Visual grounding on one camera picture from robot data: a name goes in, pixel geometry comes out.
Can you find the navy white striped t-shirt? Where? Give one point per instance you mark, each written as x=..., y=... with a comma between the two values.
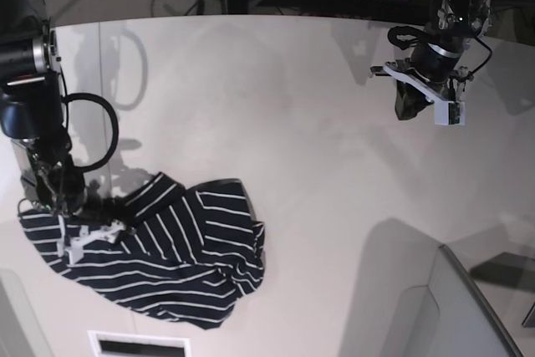
x=191, y=254

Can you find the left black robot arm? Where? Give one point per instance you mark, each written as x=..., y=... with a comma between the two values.
x=432, y=75

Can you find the white slotted panel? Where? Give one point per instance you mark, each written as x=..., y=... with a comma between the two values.
x=118, y=344

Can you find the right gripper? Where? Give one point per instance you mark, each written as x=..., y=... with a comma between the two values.
x=89, y=208

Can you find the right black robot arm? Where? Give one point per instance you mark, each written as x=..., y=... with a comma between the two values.
x=35, y=117

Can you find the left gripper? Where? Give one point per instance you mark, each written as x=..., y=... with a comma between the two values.
x=409, y=101

